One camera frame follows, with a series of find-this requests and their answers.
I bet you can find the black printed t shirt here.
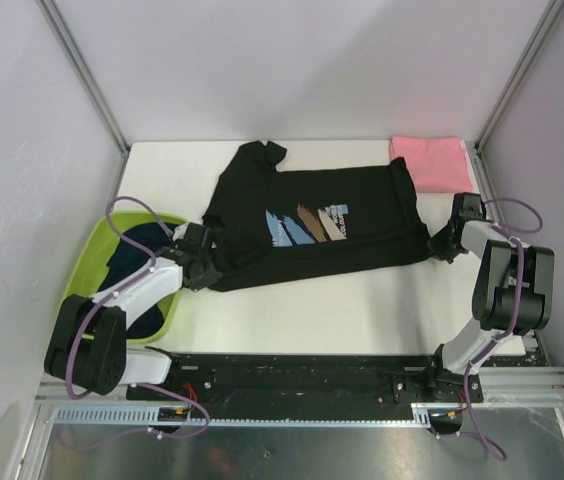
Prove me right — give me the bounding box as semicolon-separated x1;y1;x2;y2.
203;141;430;292

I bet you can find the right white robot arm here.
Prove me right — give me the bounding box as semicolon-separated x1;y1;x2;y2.
423;193;555;401

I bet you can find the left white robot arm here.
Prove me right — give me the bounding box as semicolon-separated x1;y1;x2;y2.
44;223;220;400

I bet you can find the navy blue t shirt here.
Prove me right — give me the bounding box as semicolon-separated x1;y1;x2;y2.
98;222;169;340

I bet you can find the folded pink t shirt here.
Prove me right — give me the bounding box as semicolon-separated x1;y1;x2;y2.
389;136;474;194

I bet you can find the green plastic bin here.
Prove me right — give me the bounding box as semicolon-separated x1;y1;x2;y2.
63;210;181;344

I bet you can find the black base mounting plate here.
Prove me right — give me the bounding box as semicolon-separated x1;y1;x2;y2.
126;353;483;418

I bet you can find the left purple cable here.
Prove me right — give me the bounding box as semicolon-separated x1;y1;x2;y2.
56;197;213;451

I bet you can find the grey slotted cable duct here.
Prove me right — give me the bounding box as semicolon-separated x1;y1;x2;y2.
53;404;431;428

